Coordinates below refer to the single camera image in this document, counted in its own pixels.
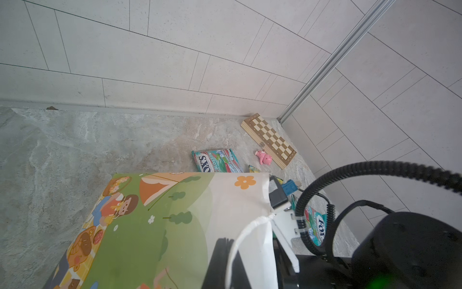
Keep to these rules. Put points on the green Fox's spring tea bag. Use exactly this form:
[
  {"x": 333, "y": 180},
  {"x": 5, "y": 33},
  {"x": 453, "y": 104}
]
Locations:
[{"x": 253, "y": 169}]

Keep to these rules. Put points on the wooden folding chess board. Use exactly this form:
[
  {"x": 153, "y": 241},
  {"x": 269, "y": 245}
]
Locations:
[{"x": 269, "y": 140}]

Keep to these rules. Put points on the pink pig toy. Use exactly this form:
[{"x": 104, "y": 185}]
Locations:
[{"x": 264, "y": 158}]

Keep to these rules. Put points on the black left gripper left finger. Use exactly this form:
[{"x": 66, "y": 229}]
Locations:
[{"x": 216, "y": 272}]

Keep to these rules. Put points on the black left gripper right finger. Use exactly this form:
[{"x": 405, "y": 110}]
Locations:
[{"x": 239, "y": 279}]

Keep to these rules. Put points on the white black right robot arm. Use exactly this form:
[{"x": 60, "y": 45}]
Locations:
[{"x": 404, "y": 251}]

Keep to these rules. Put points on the teal Fox's candy bag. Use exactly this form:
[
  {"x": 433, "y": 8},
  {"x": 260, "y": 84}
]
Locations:
[
  {"x": 217, "y": 161},
  {"x": 316, "y": 224}
]

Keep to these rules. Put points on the white illustrated paper bag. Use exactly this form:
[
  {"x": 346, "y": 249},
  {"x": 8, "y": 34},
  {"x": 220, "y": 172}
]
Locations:
[{"x": 158, "y": 231}]

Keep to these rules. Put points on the aluminium corner post right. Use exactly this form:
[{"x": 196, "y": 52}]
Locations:
[{"x": 353, "y": 38}]

